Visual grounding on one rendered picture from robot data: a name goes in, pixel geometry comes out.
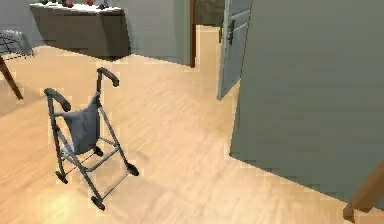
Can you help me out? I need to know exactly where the grey room door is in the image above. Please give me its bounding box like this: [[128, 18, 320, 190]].
[[217, 0, 254, 101]]

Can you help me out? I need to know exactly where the grey wheeled walker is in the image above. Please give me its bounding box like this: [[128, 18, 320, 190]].
[[43, 67, 141, 212]]

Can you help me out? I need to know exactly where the dark brown sideboard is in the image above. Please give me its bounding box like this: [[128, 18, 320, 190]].
[[29, 1, 132, 60]]

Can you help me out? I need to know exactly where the brown wooden table leg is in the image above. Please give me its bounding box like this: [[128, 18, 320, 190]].
[[0, 56, 24, 101]]

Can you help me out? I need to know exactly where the brown wooden furniture leg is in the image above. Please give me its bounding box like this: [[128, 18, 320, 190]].
[[342, 162, 384, 224]]

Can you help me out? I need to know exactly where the black door handle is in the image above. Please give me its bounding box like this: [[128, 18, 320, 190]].
[[227, 19, 236, 46]]

